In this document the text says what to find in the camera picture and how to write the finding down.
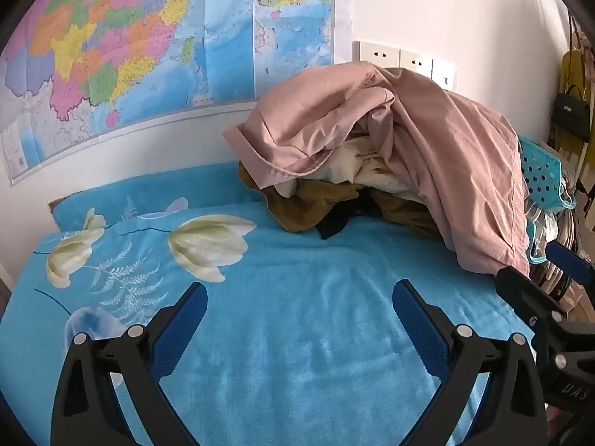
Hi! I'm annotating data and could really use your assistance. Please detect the turquoise plastic basket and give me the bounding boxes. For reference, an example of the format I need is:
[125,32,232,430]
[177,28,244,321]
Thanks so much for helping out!
[517,137,577,210]

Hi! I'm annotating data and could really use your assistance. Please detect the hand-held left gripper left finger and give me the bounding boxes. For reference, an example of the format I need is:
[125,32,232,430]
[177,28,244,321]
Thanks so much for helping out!
[50,281,208,446]

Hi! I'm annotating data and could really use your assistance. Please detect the pile of clothes hangers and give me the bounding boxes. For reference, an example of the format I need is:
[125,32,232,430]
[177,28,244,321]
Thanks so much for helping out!
[525,167,595,321]

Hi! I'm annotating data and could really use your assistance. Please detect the pink garment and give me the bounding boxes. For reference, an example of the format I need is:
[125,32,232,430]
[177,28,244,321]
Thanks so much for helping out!
[222,61,531,277]

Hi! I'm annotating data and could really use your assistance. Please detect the brown garment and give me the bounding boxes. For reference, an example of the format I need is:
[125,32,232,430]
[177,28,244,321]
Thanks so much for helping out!
[238,162,447,243]

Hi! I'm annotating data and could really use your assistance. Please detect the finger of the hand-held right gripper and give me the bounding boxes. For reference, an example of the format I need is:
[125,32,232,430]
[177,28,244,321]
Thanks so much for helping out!
[546,240,595,287]
[494,266,569,335]

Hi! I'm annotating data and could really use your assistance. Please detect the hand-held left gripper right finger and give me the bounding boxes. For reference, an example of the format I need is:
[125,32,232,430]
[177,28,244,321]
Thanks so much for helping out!
[392,280,547,446]

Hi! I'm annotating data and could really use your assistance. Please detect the white wall socket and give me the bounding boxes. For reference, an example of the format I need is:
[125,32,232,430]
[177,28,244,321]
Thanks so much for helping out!
[432,58,459,92]
[357,40,402,70]
[400,49,434,79]

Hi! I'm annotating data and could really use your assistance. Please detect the blue floral bed sheet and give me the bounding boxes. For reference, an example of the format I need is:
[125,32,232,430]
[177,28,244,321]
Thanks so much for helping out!
[0,162,540,446]

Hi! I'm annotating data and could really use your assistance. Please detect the black garment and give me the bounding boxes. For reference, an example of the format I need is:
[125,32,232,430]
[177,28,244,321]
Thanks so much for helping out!
[316,200,383,241]

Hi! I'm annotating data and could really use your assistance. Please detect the black handbag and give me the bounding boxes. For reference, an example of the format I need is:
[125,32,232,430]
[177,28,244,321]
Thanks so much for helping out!
[553,84,592,139]

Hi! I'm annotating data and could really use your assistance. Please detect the cream garment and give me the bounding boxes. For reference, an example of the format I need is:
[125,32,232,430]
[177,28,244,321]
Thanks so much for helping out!
[274,136,421,201]

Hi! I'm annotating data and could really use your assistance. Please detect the colourful wall map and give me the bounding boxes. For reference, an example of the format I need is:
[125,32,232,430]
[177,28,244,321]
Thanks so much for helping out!
[0,0,335,187]

